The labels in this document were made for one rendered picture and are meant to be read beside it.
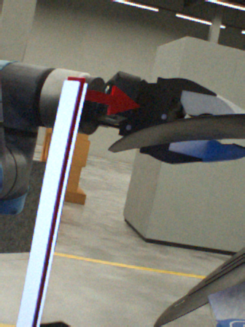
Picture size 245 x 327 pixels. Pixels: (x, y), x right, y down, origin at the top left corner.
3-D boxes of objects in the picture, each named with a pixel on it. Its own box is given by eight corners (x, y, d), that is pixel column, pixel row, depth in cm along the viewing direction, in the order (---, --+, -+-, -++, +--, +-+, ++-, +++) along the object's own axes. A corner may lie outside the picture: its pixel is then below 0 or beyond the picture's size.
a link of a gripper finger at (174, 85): (220, 85, 71) (147, 78, 74) (218, 81, 70) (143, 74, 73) (216, 125, 71) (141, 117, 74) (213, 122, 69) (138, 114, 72)
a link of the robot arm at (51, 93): (49, 61, 76) (31, 127, 75) (83, 66, 74) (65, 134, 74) (74, 76, 83) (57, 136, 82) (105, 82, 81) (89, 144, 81)
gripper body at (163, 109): (196, 101, 78) (107, 83, 82) (179, 85, 70) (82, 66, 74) (182, 161, 78) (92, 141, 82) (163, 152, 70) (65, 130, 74)
